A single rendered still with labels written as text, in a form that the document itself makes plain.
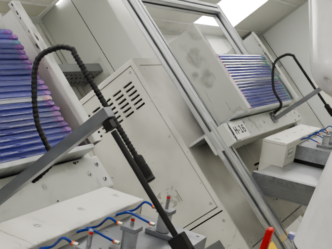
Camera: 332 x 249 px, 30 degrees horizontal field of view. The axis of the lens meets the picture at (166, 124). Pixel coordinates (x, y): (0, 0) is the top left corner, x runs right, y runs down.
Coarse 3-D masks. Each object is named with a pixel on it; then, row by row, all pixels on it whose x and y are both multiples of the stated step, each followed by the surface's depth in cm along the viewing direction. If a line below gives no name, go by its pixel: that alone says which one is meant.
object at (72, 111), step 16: (16, 16) 117; (16, 32) 120; (32, 32) 116; (32, 48) 119; (32, 64) 119; (48, 64) 115; (48, 80) 118; (64, 80) 115; (64, 96) 114; (64, 112) 117; (80, 112) 113; (80, 144) 114; (16, 160) 93; (32, 160) 96; (64, 160) 107; (0, 176) 93
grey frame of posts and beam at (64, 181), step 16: (0, 16) 124; (80, 160) 112; (96, 160) 117; (48, 176) 102; (64, 176) 106; (80, 176) 109; (96, 176) 113; (32, 192) 97; (48, 192) 100; (64, 192) 103; (80, 192) 107; (0, 208) 90; (16, 208) 92; (32, 208) 95
